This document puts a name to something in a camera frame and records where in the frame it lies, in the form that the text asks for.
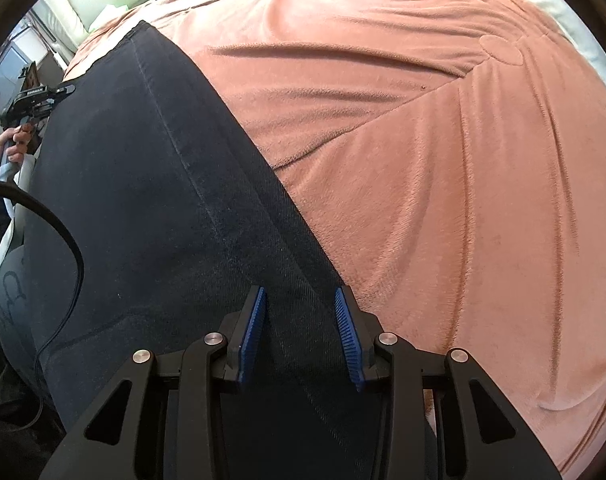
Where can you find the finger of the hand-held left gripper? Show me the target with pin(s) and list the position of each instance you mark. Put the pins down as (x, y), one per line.
(62, 94)

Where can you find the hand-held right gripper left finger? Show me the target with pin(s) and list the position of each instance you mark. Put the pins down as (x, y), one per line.
(250, 340)

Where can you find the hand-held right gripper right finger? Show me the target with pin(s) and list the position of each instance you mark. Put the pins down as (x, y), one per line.
(350, 340)

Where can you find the black pants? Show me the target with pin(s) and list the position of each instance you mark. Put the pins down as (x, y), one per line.
(158, 185)

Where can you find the person's left forearm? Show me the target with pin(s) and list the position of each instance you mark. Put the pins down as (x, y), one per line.
(5, 174)

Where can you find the person's left hand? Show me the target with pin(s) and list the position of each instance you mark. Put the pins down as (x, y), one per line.
(10, 149)

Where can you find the grey cabinet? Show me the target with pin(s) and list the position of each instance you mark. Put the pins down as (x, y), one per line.
(13, 60)

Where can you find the pale green cushioned chair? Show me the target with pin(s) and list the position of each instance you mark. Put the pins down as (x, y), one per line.
(98, 5)

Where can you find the orange blanket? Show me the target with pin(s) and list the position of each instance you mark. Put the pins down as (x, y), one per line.
(408, 160)

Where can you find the person's left leg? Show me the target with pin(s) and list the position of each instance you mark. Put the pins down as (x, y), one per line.
(13, 300)

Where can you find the cream duvet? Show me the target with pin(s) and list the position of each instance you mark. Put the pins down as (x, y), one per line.
(573, 25)

